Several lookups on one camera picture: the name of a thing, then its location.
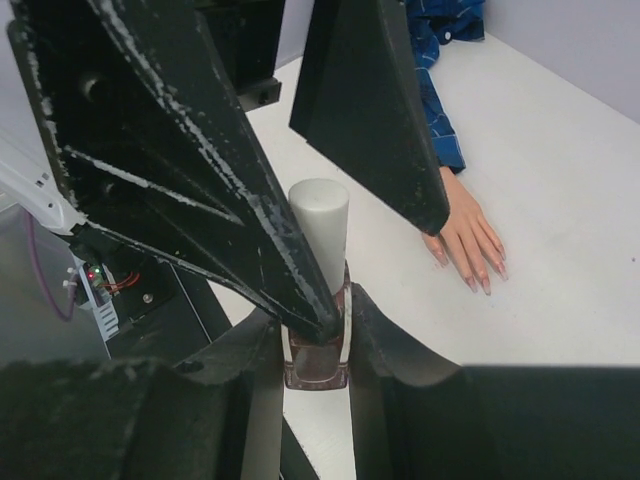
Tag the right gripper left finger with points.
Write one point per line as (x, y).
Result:
(130, 419)

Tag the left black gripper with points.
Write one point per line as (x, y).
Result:
(149, 143)

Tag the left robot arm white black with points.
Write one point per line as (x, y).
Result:
(30, 190)

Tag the blue plaid cloth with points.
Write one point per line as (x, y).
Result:
(432, 25)

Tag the left white cable duct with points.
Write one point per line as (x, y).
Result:
(95, 280)

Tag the mannequin hand with nails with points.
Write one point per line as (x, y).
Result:
(467, 239)

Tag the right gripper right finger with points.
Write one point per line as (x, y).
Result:
(418, 415)

